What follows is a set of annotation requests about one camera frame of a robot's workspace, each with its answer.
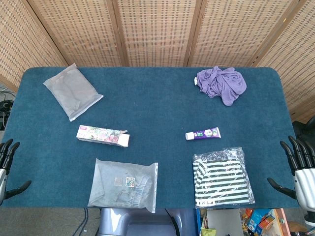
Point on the woven bamboo folding screen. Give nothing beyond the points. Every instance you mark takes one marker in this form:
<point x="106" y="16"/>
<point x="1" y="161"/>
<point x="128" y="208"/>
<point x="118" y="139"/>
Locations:
<point x="157" y="32"/>

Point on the crumpled purple cloth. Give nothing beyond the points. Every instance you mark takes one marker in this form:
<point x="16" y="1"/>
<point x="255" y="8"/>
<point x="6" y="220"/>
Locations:
<point x="221" y="84"/>

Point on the frosted bag with jeans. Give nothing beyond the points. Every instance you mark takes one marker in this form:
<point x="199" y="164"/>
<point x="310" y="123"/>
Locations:
<point x="123" y="186"/>

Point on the blue felt table cover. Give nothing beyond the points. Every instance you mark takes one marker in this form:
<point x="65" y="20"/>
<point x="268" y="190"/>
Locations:
<point x="152" y="103"/>

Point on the floral toothpaste carton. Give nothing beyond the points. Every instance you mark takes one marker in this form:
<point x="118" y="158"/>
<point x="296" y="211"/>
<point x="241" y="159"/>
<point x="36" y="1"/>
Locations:
<point x="101" y="135"/>

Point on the purple toothpaste tube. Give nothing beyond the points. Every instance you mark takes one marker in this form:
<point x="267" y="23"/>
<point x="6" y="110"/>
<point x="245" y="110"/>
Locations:
<point x="204" y="134"/>

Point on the blue-grey robot torso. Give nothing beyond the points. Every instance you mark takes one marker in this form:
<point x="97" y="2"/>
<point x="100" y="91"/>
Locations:
<point x="147" y="222"/>

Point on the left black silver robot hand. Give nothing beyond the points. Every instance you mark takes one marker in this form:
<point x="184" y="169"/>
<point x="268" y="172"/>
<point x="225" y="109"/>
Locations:
<point x="3" y="177"/>

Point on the blue snack bag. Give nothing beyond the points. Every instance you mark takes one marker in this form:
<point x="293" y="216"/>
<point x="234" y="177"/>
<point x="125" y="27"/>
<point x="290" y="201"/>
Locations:
<point x="258" y="220"/>

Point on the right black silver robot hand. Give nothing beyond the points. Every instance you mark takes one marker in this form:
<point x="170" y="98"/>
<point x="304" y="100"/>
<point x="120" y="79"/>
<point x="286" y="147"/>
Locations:
<point x="305" y="184"/>

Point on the clear bag with striped shirt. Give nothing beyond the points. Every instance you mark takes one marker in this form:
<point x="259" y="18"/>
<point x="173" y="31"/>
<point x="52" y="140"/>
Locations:
<point x="221" y="179"/>

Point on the frosted bag with grey garment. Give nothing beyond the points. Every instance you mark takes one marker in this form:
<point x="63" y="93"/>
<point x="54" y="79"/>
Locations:
<point x="71" y="91"/>

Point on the black chair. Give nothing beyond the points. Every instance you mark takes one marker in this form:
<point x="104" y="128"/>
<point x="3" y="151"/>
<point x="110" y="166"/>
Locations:
<point x="305" y="132"/>

